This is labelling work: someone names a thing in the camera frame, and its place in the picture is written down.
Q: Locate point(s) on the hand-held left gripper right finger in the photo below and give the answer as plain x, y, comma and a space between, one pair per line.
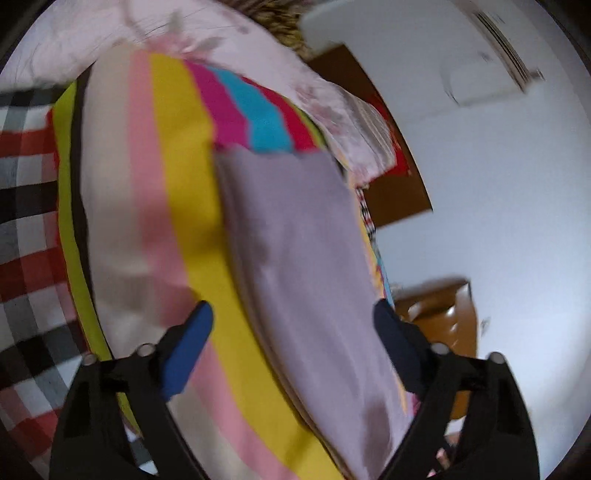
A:
397, 350

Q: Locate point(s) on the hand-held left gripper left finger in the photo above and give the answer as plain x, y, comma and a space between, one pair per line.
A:
187, 355

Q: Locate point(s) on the purple pants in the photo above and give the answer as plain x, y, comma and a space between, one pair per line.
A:
300, 277

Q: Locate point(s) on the large glossy wooden headboard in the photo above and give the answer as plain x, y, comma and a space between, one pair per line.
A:
443, 323

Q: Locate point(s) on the small checked cloth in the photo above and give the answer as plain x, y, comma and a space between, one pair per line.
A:
367, 212

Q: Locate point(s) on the colourful striped blanket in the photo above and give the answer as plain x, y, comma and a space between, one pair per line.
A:
194, 207

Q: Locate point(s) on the dark plain wooden headboard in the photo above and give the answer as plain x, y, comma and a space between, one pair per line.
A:
397, 198

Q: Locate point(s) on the red pillow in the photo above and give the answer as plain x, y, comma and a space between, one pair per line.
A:
401, 161

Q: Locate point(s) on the red black plaid sheet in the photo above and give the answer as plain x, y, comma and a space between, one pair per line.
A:
27, 230

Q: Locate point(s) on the pink zigzag patterned pillow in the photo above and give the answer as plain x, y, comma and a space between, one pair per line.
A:
364, 134

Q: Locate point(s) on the pale pink floral sheet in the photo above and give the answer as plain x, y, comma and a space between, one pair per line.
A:
231, 41

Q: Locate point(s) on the white air conditioner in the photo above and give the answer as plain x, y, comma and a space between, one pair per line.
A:
503, 46

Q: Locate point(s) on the brown yellow fuzzy blanket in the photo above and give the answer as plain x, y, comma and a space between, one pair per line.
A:
281, 27

